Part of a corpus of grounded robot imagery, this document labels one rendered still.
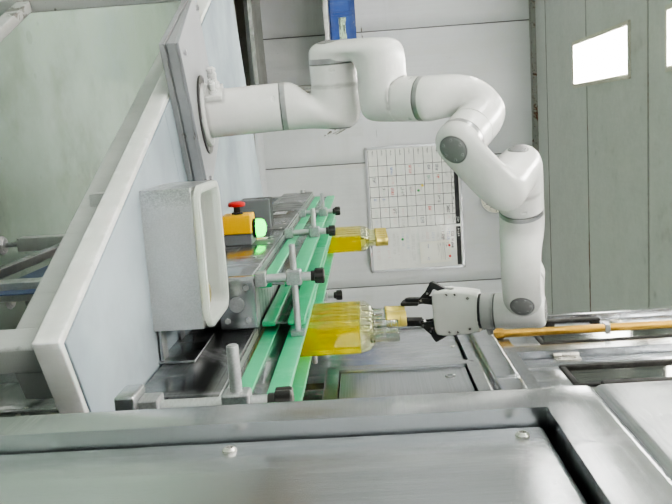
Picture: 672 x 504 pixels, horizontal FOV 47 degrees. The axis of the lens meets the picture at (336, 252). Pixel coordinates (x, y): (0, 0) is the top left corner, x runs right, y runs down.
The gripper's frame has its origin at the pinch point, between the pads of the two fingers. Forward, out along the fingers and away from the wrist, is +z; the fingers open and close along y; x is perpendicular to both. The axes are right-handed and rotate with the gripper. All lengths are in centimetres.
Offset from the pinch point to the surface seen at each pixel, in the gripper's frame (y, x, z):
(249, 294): 14.5, 37.7, 19.0
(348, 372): -12.0, 6.3, 13.9
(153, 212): 33, 58, 22
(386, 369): -12.1, 3.7, 5.9
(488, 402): 26, 110, -36
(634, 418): 25, 111, -45
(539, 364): -18.3, -17.7, -24.5
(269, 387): 7, 62, 5
